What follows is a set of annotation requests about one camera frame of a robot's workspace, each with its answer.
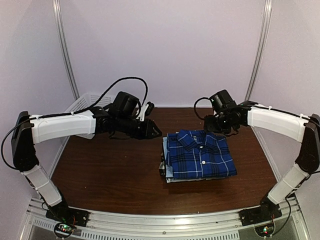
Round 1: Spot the white plastic mesh basket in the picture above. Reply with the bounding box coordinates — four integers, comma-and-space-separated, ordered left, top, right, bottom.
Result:
65, 93, 115, 140

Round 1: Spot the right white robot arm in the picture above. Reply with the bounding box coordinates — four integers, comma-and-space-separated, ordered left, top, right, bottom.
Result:
204, 89, 320, 221

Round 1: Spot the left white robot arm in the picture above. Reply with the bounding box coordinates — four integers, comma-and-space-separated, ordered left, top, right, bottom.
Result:
10, 91, 162, 222

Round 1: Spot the right aluminium frame post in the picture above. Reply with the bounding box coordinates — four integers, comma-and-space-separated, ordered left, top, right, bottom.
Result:
245, 0, 273, 101

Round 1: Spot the circuit board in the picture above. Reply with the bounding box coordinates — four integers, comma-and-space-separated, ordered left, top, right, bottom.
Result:
53, 222, 76, 238
254, 223, 275, 238

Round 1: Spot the left aluminium frame post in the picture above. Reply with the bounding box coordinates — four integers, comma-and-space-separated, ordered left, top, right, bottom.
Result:
52, 0, 80, 100

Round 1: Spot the light blue shirt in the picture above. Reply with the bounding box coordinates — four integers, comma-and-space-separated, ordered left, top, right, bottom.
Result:
162, 137, 200, 184

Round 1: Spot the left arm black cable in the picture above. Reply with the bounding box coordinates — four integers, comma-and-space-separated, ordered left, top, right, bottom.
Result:
71, 77, 150, 116

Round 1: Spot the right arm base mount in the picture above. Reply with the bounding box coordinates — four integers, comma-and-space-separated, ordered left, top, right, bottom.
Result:
238, 195, 282, 226

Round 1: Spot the left circuit board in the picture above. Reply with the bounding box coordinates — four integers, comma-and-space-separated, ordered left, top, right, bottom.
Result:
53, 222, 76, 238

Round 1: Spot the right circuit board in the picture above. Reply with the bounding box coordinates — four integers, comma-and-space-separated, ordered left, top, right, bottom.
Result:
254, 223, 275, 238

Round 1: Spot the blue plaid long sleeve shirt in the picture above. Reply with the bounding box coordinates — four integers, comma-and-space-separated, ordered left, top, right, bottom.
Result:
166, 129, 237, 180

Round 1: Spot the aluminium frame post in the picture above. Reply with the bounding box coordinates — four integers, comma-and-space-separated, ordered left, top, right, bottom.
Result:
245, 0, 273, 101
52, 0, 80, 100

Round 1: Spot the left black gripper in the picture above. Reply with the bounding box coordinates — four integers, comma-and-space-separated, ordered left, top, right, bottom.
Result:
116, 114, 163, 141

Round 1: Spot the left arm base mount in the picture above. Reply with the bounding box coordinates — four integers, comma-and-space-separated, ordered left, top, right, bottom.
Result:
44, 196, 89, 227

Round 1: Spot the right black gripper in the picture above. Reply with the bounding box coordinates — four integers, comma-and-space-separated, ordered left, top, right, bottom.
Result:
203, 112, 237, 134

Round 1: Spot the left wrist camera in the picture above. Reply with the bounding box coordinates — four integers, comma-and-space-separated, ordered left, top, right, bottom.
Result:
137, 101, 155, 122

